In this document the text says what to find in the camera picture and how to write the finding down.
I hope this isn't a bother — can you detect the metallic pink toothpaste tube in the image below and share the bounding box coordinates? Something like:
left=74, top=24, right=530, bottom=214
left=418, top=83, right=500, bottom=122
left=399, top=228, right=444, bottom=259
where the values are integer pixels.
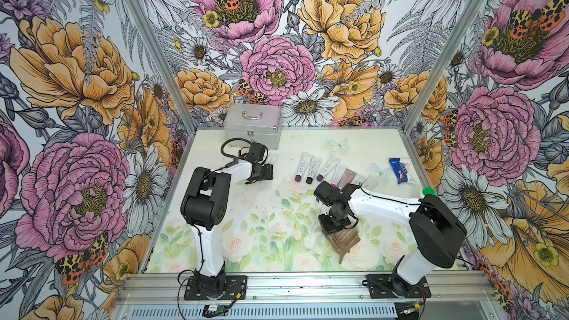
left=337, top=168, right=357, bottom=190

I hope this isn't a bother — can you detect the purple cap toothpaste tube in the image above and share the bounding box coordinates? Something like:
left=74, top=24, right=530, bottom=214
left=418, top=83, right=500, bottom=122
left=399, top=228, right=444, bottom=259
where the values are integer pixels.
left=317, top=156, right=341, bottom=182
left=294, top=152, right=312, bottom=182

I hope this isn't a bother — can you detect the dark green cap toothpaste tube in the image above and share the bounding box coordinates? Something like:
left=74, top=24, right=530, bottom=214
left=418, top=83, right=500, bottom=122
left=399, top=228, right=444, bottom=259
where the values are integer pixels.
left=266, top=153, right=279, bottom=164

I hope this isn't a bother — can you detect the black cap toothpaste tube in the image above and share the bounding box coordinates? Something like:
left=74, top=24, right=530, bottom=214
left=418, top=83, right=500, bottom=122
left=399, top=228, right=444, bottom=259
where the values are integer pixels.
left=352, top=174, right=367, bottom=185

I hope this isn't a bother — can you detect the pink cap toothpaste tube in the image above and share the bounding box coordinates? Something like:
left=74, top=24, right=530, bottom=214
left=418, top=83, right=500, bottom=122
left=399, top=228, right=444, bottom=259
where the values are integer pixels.
left=329, top=164, right=347, bottom=188

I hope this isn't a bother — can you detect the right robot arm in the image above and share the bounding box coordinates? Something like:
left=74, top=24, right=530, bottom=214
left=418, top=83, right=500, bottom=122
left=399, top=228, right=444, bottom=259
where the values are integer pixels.
left=314, top=182, right=467, bottom=299

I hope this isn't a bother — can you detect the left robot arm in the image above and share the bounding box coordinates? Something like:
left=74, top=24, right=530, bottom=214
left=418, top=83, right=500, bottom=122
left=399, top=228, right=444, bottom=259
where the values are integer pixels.
left=180, top=138, right=274, bottom=299

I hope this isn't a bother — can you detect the silver metal first-aid case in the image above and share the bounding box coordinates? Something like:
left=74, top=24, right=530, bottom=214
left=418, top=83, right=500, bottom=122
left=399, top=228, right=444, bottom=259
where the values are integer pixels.
left=223, top=103, right=282, bottom=150

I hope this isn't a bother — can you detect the blue bandage packet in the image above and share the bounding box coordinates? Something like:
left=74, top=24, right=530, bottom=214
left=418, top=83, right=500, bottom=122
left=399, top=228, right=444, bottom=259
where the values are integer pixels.
left=389, top=158, right=409, bottom=185

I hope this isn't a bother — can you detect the green cap white bottle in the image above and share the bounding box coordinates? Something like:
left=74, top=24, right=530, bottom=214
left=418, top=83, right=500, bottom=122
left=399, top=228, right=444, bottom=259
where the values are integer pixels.
left=422, top=188, right=436, bottom=196

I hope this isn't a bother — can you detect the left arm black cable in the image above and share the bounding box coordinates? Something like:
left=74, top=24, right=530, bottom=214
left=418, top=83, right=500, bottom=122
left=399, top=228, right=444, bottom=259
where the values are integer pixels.
left=176, top=137, right=254, bottom=303

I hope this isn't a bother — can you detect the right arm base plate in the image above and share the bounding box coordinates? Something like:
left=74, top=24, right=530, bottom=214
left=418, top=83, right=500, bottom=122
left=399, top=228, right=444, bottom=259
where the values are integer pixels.
left=362, top=273, right=431, bottom=299

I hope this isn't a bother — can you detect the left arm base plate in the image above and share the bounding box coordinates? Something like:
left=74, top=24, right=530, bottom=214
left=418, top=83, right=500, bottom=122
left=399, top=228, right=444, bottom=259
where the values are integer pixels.
left=183, top=274, right=248, bottom=301

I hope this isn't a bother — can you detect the aluminium front rail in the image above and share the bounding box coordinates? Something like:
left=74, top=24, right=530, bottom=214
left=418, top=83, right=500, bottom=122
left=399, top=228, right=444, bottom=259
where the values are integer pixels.
left=113, top=271, right=507, bottom=319

